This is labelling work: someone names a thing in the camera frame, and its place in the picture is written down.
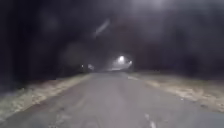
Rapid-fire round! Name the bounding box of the grey asphalt road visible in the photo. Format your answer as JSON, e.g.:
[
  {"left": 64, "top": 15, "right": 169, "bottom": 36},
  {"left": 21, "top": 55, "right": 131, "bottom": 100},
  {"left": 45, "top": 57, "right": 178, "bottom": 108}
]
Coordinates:
[{"left": 0, "top": 71, "right": 224, "bottom": 128}]

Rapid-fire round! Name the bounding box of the dark wood of trees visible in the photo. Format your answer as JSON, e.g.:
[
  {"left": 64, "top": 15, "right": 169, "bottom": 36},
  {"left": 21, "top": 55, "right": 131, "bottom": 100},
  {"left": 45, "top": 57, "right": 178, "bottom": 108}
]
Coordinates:
[{"left": 0, "top": 0, "right": 224, "bottom": 92}]

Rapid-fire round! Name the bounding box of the pale grass verge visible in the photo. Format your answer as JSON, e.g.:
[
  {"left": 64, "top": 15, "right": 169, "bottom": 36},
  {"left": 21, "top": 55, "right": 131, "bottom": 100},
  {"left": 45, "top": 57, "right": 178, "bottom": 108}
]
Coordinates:
[
  {"left": 0, "top": 73, "right": 95, "bottom": 122},
  {"left": 127, "top": 70, "right": 224, "bottom": 114}
]

